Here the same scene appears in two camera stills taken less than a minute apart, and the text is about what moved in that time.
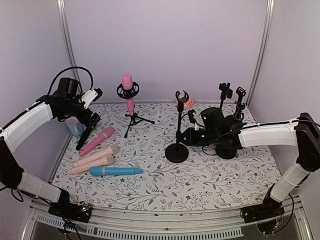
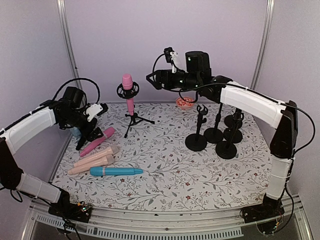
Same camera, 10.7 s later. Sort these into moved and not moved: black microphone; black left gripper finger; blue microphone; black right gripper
Moved: black left gripper finger; black right gripper
Not moved: blue microphone; black microphone
